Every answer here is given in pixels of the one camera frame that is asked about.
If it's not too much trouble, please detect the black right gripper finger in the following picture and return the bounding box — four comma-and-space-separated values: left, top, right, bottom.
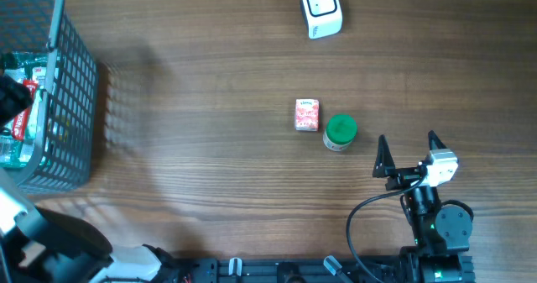
428, 130, 447, 151
373, 134, 396, 178

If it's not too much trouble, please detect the red Nescafe sachet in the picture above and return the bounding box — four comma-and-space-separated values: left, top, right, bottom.
12, 79, 39, 141

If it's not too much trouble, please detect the green lid jar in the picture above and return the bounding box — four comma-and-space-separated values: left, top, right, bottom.
323, 113, 357, 152

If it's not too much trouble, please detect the green 3M package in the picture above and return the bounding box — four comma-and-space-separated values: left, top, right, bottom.
1, 52, 48, 169

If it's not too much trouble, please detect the red tissue pack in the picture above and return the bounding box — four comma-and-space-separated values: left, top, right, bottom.
295, 99, 320, 131

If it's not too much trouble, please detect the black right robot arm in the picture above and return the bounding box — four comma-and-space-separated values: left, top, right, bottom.
373, 131, 476, 283

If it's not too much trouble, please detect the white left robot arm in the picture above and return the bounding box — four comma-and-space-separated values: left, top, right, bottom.
1, 171, 176, 282

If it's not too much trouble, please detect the white barcode scanner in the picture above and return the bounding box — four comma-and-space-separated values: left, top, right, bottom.
300, 0, 343, 39

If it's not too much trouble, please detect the grey mesh basket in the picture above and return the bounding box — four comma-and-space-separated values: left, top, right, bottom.
1, 0, 98, 195

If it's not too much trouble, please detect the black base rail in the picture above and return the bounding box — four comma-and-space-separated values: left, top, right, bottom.
174, 254, 476, 283

